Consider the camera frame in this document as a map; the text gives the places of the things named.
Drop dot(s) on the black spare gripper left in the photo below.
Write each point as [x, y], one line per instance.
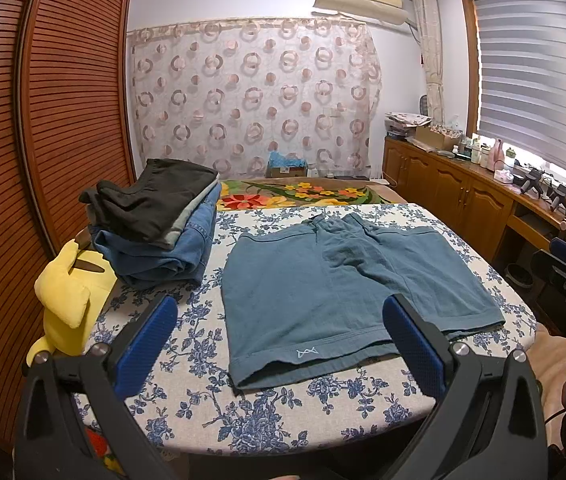
[533, 182]

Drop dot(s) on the brown louvered wardrobe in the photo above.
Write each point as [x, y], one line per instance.
[63, 127]

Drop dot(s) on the pink circle patterned curtain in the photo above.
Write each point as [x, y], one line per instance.
[235, 95]

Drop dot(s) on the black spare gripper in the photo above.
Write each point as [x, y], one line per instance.
[556, 196]
[533, 182]

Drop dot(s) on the brown wooden cabinet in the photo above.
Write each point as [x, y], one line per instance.
[503, 225]

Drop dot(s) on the box with blue cloth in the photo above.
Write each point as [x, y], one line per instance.
[280, 166]

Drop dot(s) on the colourful floral beige blanket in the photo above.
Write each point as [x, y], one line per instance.
[271, 193]

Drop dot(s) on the grey striped window blind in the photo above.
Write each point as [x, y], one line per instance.
[522, 74]

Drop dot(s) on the yellow plush toy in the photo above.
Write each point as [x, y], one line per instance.
[73, 289]

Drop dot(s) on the teal blue shorts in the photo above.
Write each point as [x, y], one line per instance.
[307, 301]

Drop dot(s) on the beige tied side curtain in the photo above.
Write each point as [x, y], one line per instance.
[429, 29]

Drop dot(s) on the blue folded jeans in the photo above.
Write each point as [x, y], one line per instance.
[145, 265]

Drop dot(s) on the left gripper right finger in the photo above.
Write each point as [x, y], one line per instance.
[487, 422]

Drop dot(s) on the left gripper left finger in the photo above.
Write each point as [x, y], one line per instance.
[51, 440]

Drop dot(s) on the cardboard box on cabinet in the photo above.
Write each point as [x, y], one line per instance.
[438, 137]

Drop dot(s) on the stack of papers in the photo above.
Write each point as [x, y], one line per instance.
[401, 125]

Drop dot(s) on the pink bottle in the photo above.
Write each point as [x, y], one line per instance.
[496, 157]

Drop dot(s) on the black spare gripper right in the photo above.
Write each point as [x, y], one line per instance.
[556, 196]

